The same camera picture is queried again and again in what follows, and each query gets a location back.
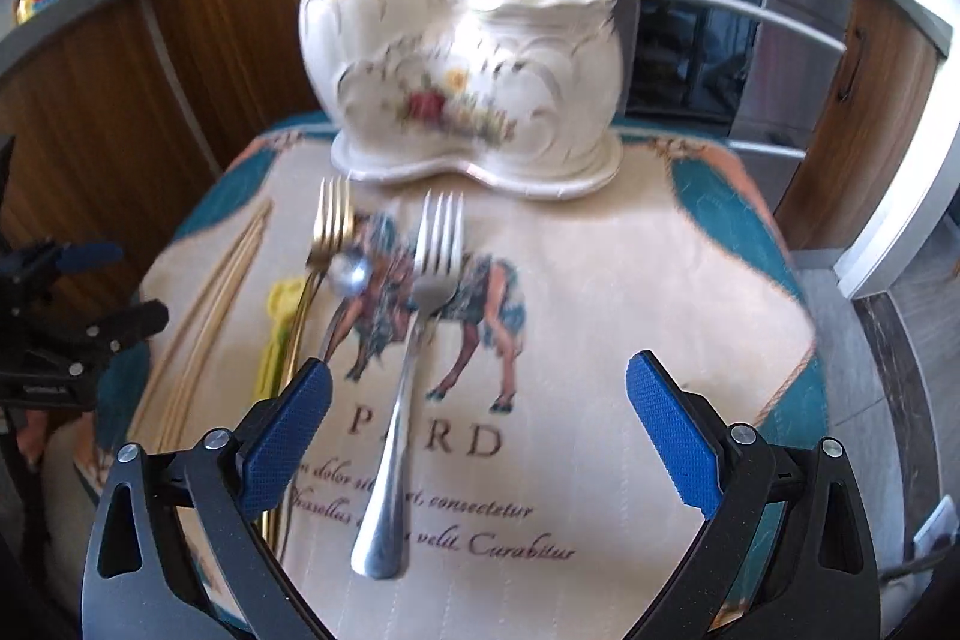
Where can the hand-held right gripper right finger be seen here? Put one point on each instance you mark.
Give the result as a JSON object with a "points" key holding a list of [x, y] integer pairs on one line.
{"points": [[671, 441]]}

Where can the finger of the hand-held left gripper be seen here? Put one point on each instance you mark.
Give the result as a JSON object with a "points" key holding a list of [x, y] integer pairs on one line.
{"points": [[127, 321], [86, 255]]}

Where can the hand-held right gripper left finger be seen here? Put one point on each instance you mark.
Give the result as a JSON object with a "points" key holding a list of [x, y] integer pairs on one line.
{"points": [[289, 441]]}

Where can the wooden chopstick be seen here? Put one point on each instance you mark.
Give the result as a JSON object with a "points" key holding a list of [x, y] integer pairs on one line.
{"points": [[217, 276], [225, 287], [196, 355], [206, 359]]}

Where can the small silver spoon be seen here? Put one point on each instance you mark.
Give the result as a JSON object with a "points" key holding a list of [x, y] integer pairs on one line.
{"points": [[349, 276]]}

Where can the gold metal fork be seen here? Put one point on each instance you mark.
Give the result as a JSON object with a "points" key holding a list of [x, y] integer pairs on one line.
{"points": [[330, 231]]}

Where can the silver metal fork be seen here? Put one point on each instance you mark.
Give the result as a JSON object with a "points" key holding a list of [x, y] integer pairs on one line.
{"points": [[435, 272]]}

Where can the white floral ceramic utensil holder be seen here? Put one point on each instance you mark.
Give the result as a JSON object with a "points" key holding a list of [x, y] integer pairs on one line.
{"points": [[450, 48]]}

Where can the yellow plastic spoon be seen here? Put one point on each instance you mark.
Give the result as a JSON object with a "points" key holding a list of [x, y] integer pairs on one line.
{"points": [[281, 310]]}

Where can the wooden kitchen cabinet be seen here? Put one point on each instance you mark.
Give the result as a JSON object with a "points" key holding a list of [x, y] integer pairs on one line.
{"points": [[112, 108], [885, 108]]}

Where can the printed horse placemat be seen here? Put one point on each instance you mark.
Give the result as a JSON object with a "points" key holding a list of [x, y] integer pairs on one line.
{"points": [[600, 280]]}

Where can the white power adapter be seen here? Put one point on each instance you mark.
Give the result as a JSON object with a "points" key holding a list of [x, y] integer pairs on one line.
{"points": [[931, 529]]}

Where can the stainless steel built-in oven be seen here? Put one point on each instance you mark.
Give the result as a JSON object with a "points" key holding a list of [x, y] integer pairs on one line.
{"points": [[690, 10]]}

